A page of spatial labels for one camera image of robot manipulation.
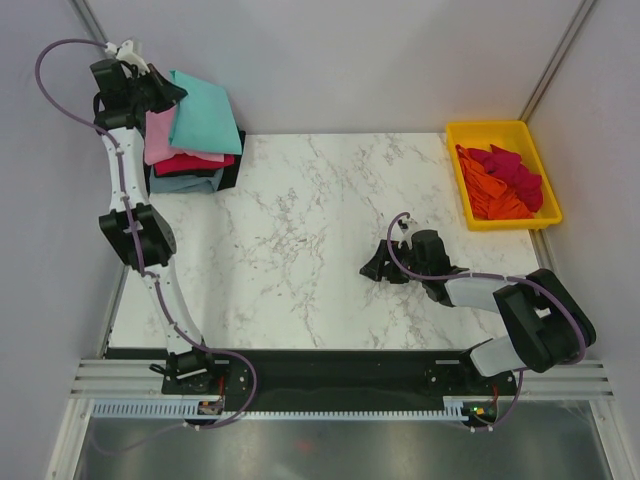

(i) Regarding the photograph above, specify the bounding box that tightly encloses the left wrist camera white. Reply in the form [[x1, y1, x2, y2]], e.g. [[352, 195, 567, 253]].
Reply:
[[104, 38, 150, 75]]

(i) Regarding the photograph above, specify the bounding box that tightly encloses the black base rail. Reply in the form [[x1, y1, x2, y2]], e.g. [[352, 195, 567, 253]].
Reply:
[[106, 349, 517, 411]]

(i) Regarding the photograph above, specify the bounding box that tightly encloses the orange t shirt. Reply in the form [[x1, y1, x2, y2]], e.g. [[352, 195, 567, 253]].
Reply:
[[455, 145, 533, 220]]

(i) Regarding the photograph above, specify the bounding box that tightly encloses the yellow plastic bin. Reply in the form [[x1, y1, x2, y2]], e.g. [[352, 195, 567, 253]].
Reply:
[[445, 120, 563, 231]]

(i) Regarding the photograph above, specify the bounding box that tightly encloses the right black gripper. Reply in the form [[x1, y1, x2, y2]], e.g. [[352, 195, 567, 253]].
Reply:
[[359, 239, 428, 284]]

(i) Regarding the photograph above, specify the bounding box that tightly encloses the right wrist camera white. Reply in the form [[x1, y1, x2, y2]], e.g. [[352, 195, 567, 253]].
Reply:
[[397, 216, 422, 249]]

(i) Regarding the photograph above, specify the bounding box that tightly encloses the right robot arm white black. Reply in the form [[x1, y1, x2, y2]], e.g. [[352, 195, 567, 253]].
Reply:
[[359, 223, 597, 394]]

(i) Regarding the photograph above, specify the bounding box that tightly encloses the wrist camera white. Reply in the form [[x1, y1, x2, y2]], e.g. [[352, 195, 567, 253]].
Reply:
[[104, 38, 150, 75], [397, 216, 422, 249]]

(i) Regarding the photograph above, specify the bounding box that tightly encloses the aluminium frame profile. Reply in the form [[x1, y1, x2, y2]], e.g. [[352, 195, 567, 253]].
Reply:
[[71, 360, 614, 401]]

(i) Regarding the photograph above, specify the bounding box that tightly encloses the crimson folded t shirt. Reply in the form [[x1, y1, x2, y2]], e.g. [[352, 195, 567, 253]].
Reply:
[[153, 153, 236, 177]]

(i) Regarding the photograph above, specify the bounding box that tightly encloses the grey blue folded t shirt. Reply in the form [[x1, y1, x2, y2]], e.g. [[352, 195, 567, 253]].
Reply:
[[149, 169, 224, 194]]

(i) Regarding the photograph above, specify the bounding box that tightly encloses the pink folded t shirt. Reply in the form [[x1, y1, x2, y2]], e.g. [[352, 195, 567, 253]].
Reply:
[[144, 107, 225, 165]]

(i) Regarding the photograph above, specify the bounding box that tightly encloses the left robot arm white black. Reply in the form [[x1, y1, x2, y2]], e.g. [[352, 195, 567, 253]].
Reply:
[[91, 59, 224, 395]]

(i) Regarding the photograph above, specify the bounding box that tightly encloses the white slotted cable duct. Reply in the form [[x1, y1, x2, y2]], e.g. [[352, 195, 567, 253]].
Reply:
[[91, 396, 471, 422]]

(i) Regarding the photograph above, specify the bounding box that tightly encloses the teal t shirt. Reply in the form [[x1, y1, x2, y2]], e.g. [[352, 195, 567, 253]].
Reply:
[[169, 70, 242, 155]]

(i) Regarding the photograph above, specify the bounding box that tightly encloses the magenta t shirt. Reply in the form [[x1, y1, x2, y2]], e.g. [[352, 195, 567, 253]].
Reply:
[[468, 144, 544, 213]]

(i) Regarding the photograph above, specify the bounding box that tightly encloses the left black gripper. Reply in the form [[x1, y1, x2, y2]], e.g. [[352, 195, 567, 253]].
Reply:
[[127, 65, 187, 116]]

